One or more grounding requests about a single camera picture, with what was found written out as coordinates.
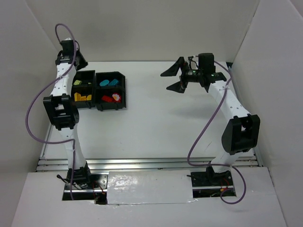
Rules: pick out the black four-compartment sorting tray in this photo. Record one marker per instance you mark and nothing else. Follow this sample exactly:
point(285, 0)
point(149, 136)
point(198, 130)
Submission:
point(97, 91)

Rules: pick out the teal long lego brick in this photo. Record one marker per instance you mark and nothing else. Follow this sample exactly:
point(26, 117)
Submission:
point(114, 82)

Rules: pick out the white cover panel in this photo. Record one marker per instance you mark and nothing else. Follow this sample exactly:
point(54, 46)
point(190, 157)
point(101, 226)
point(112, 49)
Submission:
point(149, 187)

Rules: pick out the red flower print lego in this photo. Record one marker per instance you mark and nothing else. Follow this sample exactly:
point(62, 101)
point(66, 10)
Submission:
point(117, 97)

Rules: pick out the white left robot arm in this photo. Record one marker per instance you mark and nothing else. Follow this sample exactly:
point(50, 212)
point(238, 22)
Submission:
point(63, 113)

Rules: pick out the red long lego brick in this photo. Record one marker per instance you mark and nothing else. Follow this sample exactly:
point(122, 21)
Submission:
point(107, 99)

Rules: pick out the yellow lego plate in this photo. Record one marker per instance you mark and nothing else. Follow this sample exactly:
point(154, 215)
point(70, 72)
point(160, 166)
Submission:
point(77, 97)

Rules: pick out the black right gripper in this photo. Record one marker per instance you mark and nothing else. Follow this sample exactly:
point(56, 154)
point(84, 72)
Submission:
point(183, 75)

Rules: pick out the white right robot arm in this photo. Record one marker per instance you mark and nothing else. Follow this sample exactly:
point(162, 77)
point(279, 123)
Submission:
point(241, 132)

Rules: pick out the teal oval lego brick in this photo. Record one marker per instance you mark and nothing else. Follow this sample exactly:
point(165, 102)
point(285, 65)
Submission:
point(104, 83)

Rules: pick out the light green square lego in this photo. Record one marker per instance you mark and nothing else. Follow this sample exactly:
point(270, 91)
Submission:
point(77, 82)

